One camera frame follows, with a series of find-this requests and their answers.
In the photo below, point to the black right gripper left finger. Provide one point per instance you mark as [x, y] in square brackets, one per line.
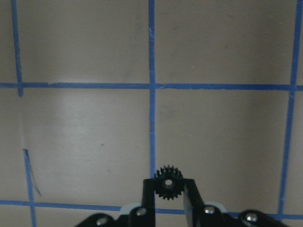
[148, 203]

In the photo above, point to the small black gear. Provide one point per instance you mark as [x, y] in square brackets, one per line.
[168, 182]

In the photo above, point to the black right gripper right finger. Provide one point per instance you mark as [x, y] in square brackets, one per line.
[193, 203]

